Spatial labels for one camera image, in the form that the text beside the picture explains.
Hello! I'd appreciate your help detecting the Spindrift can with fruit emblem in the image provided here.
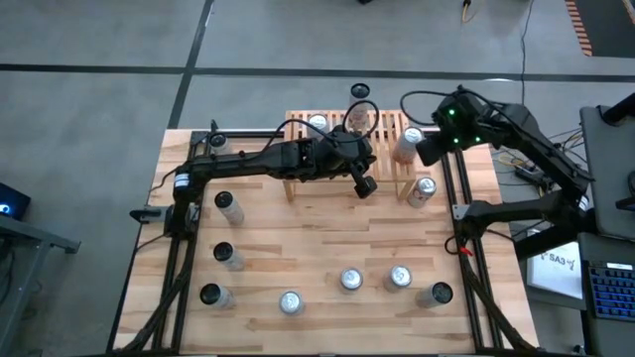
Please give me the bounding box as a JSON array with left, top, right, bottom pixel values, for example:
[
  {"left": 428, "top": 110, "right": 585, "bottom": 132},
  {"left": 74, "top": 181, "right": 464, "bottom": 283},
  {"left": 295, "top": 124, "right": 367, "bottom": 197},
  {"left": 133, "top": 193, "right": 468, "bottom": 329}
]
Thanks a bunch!
[{"left": 307, "top": 112, "right": 330, "bottom": 140}]

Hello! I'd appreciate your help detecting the black looped camera cable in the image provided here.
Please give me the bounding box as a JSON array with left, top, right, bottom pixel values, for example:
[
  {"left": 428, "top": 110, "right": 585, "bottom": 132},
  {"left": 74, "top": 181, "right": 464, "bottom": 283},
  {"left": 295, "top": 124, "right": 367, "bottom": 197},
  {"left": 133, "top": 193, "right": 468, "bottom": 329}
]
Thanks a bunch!
[
  {"left": 267, "top": 98, "right": 381, "bottom": 150},
  {"left": 399, "top": 88, "right": 465, "bottom": 128}
]

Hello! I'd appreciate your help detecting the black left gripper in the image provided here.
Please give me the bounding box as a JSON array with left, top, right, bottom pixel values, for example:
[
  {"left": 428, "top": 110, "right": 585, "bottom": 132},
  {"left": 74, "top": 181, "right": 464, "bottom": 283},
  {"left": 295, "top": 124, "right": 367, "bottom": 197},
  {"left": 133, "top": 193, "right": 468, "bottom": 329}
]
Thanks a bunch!
[{"left": 326, "top": 129, "right": 379, "bottom": 200}]

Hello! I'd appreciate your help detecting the wooden slatted shelf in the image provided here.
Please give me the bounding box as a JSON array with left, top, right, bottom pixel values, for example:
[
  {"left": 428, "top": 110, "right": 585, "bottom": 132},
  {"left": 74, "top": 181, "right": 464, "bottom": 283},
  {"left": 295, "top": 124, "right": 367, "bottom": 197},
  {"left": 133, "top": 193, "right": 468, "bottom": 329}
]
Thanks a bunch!
[{"left": 284, "top": 109, "right": 419, "bottom": 203}]

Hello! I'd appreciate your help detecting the white printed sign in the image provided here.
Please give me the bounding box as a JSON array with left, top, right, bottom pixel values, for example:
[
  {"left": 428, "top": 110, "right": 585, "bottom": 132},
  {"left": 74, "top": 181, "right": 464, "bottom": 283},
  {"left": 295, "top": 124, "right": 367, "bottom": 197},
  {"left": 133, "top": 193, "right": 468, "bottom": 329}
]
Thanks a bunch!
[{"left": 525, "top": 241, "right": 585, "bottom": 300}]

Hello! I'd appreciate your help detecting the black sleeved cable bundle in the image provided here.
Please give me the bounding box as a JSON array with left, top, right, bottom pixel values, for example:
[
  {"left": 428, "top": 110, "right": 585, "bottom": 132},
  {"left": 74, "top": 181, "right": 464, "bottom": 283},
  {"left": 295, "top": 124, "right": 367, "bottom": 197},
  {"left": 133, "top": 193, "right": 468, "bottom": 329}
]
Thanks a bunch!
[
  {"left": 460, "top": 262, "right": 540, "bottom": 356},
  {"left": 116, "top": 232, "right": 202, "bottom": 356}
]

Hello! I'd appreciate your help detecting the pink and silver Spindrift can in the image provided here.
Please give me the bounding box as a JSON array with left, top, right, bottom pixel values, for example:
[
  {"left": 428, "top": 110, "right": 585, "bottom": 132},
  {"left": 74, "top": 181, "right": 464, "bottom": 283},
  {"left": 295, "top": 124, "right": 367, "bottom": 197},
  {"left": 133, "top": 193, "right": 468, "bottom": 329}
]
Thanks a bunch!
[{"left": 279, "top": 290, "right": 306, "bottom": 316}]

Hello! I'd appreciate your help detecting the black box with blue light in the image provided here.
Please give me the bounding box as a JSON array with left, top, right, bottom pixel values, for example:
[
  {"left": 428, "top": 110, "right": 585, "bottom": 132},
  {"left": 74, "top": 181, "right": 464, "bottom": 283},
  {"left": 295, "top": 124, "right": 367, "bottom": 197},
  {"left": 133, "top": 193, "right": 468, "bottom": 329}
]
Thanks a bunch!
[{"left": 0, "top": 181, "right": 32, "bottom": 222}]

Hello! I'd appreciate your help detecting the black desk support bar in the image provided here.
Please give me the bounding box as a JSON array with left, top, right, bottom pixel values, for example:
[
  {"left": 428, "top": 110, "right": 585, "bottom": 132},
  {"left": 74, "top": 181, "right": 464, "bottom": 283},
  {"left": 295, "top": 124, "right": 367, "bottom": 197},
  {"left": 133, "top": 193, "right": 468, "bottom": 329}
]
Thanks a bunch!
[{"left": 514, "top": 220, "right": 589, "bottom": 260}]

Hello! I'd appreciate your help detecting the black power strip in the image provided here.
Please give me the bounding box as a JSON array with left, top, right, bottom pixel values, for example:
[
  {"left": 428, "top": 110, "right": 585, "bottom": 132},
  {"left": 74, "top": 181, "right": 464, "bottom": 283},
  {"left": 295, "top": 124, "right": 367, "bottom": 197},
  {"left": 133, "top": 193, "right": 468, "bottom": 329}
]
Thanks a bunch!
[{"left": 514, "top": 165, "right": 558, "bottom": 192}]

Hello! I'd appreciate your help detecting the pale pink Spindrift can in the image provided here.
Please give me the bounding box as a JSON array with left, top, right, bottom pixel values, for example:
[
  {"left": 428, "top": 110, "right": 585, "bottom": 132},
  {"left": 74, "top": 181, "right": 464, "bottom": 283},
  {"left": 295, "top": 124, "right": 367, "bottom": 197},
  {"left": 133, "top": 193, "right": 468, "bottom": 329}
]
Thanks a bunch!
[{"left": 391, "top": 126, "right": 426, "bottom": 166}]

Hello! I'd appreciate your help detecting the long black floor cable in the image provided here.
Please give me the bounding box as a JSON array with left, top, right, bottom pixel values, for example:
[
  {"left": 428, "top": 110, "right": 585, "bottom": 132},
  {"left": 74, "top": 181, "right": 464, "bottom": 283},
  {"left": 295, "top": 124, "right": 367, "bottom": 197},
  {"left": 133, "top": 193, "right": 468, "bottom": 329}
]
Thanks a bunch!
[{"left": 518, "top": 0, "right": 538, "bottom": 105}]

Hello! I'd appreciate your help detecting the grey metal stand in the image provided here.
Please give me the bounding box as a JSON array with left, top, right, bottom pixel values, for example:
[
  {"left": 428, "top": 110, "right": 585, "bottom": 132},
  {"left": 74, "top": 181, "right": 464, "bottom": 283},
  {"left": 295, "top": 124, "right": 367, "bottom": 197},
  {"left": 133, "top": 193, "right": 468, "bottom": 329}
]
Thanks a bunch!
[{"left": 0, "top": 212, "right": 81, "bottom": 357}]

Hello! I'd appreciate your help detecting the dark grey desk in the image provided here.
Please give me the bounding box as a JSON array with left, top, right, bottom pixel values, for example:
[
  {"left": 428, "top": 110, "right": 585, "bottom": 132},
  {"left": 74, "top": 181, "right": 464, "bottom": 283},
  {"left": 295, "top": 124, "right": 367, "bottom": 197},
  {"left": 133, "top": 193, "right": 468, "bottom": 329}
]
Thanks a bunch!
[{"left": 578, "top": 104, "right": 635, "bottom": 242}]

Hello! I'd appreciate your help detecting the tall Celsius peach can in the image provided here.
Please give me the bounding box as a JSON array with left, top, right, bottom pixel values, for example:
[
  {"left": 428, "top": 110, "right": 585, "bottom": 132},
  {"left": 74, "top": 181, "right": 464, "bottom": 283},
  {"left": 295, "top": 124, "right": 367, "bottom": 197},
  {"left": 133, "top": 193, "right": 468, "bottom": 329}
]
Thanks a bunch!
[{"left": 346, "top": 82, "right": 372, "bottom": 131}]

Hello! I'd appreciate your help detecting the black mat with striped edge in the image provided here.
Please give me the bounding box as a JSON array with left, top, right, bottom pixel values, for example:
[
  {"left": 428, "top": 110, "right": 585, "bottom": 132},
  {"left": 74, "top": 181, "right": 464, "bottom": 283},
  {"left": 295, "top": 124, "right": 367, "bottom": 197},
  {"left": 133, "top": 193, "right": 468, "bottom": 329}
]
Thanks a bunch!
[{"left": 564, "top": 0, "right": 635, "bottom": 59}]

